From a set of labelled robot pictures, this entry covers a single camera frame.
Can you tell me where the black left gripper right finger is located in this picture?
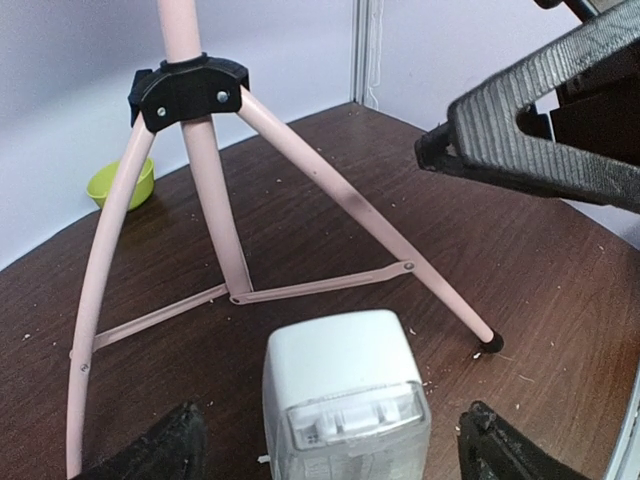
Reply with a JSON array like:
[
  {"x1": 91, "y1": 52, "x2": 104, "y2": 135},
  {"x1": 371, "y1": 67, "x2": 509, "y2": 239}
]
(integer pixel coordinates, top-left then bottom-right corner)
[{"x1": 457, "y1": 401, "x2": 586, "y2": 479}]

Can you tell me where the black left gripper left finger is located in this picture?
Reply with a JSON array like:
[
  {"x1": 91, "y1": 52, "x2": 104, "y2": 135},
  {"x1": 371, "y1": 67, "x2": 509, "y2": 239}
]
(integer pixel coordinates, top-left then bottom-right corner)
[{"x1": 77, "y1": 401, "x2": 208, "y2": 480}]

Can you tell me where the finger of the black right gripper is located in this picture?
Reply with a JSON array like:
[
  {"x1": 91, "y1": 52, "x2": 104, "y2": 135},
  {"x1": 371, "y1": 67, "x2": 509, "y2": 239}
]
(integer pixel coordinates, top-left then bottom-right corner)
[{"x1": 415, "y1": 1, "x2": 639, "y2": 212}]

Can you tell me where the white metronome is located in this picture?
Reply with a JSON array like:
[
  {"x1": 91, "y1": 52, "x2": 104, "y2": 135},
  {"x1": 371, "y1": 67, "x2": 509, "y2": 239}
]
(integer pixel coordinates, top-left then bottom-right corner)
[{"x1": 262, "y1": 309, "x2": 431, "y2": 479}]

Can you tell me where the pink music stand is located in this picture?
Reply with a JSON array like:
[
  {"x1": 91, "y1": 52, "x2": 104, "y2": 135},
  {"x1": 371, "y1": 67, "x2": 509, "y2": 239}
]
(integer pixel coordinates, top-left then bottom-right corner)
[{"x1": 66, "y1": 1, "x2": 504, "y2": 479}]

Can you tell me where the yellow-green bowl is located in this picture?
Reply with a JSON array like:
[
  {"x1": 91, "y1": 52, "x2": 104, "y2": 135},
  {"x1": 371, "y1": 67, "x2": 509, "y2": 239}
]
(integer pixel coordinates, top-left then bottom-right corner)
[{"x1": 85, "y1": 157, "x2": 156, "y2": 212}]

